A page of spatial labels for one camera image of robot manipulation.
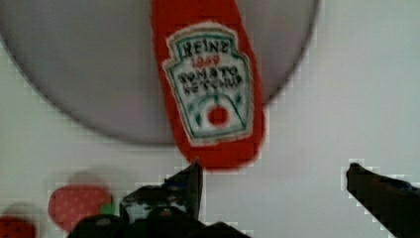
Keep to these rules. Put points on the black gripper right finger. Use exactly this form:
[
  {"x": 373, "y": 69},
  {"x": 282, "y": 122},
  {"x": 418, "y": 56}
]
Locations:
[{"x": 395, "y": 203}]

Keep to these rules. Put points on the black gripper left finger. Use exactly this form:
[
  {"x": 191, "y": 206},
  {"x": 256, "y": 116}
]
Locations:
[{"x": 169, "y": 210}]

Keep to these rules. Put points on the red ketchup bottle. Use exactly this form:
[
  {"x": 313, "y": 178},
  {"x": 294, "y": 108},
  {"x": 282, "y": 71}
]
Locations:
[{"x": 210, "y": 81}]

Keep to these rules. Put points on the grey round plate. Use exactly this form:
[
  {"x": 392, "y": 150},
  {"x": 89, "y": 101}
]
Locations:
[{"x": 94, "y": 60}]

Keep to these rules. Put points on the small red toy strawberry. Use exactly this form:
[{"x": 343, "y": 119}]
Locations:
[{"x": 15, "y": 227}]

